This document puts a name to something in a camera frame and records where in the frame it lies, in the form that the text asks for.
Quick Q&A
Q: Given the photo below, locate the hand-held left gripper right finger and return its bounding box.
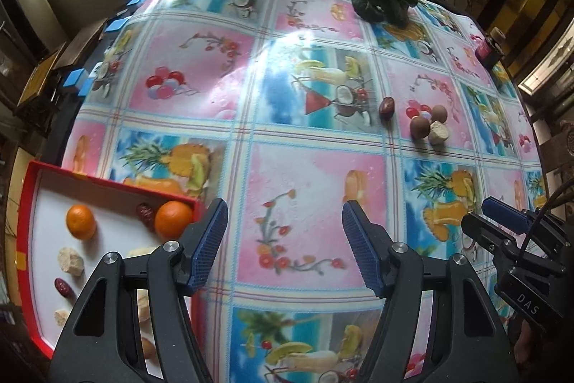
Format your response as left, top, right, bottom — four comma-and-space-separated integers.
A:
342, 199, 517, 383

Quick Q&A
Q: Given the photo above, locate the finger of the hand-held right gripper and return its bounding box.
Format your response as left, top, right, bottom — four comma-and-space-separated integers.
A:
482, 196, 531, 234
461, 212, 517, 261

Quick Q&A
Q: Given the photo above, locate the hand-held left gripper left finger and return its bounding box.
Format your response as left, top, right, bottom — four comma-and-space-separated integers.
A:
47, 198, 229, 383

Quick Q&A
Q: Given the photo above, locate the red cardboard box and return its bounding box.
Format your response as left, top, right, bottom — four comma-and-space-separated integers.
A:
15, 161, 207, 359

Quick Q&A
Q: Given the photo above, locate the large orange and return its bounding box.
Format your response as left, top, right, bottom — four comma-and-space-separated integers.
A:
155, 200, 195, 241

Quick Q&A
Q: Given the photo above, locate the fruit printed pink tablecloth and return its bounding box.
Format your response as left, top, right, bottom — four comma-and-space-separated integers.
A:
60, 0, 548, 383

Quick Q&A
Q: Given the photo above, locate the small orange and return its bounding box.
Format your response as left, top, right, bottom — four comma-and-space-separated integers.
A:
66, 204, 98, 241

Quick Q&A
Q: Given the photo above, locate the wooden desk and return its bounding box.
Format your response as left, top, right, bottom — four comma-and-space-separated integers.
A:
15, 46, 68, 117

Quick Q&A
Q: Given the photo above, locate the black cable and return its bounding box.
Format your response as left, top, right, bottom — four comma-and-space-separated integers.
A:
520, 186, 574, 267

